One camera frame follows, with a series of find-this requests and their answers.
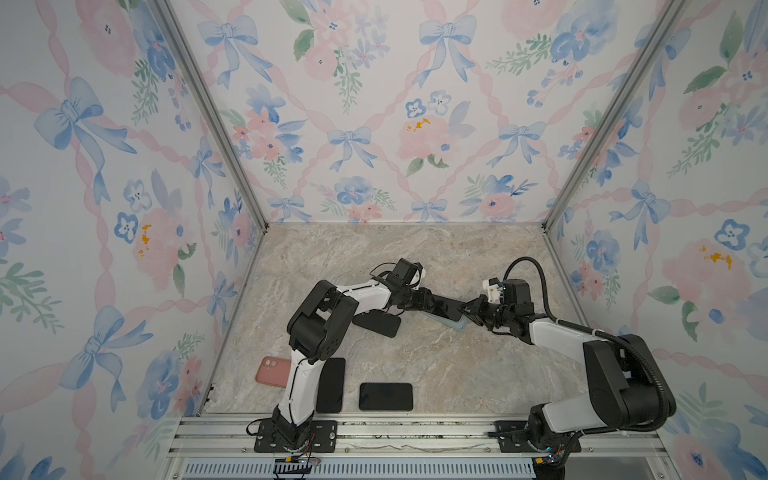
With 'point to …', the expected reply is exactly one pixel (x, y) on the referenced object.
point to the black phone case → (378, 321)
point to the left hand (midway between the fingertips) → (434, 302)
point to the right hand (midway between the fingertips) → (457, 306)
